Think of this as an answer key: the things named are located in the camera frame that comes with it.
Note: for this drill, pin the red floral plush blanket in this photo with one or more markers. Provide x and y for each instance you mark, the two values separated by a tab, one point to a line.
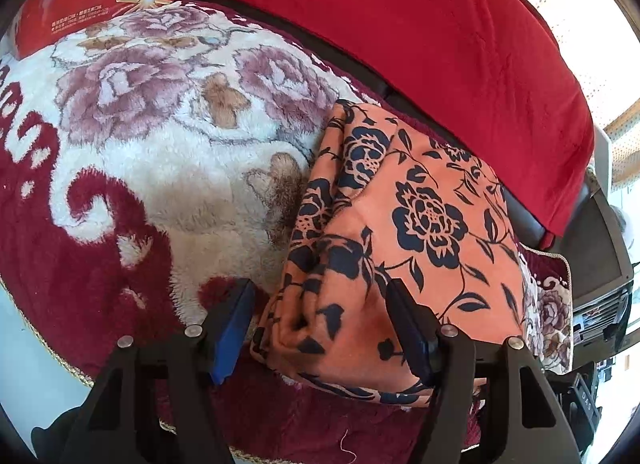
150	144

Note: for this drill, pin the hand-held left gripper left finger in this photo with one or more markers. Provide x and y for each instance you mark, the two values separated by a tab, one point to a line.
231	339

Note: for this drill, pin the orange floral garment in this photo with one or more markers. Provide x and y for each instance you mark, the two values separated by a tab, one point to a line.
425	224

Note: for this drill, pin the plain red cloth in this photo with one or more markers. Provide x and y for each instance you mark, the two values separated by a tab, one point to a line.
400	19

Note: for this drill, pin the black plastic case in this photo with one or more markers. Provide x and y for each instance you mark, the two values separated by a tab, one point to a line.
580	399

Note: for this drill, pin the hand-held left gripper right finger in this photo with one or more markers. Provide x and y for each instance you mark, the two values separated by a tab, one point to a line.
411	336

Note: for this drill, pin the grey appliance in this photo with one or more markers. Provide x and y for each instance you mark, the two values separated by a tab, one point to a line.
600	254

